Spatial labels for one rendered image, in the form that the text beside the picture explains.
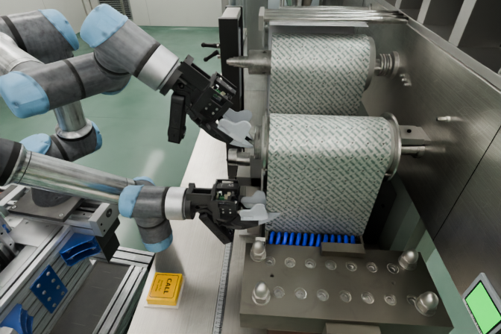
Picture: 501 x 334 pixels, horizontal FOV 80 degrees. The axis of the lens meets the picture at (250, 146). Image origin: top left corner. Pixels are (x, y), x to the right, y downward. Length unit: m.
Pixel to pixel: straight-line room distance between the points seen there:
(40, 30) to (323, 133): 0.75
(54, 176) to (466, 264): 0.81
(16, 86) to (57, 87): 0.05
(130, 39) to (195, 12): 5.79
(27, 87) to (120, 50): 0.16
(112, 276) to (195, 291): 0.99
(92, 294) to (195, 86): 1.38
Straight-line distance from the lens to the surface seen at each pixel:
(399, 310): 0.72
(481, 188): 0.57
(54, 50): 1.00
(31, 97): 0.60
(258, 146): 0.61
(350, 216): 0.73
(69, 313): 1.76
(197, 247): 0.90
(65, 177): 0.79
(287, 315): 0.66
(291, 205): 0.69
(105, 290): 1.75
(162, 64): 0.55
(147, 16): 6.63
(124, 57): 0.56
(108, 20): 0.56
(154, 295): 0.82
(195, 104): 0.55
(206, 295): 0.82
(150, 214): 0.71
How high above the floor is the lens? 1.63
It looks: 36 degrees down
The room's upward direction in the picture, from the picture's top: straight up
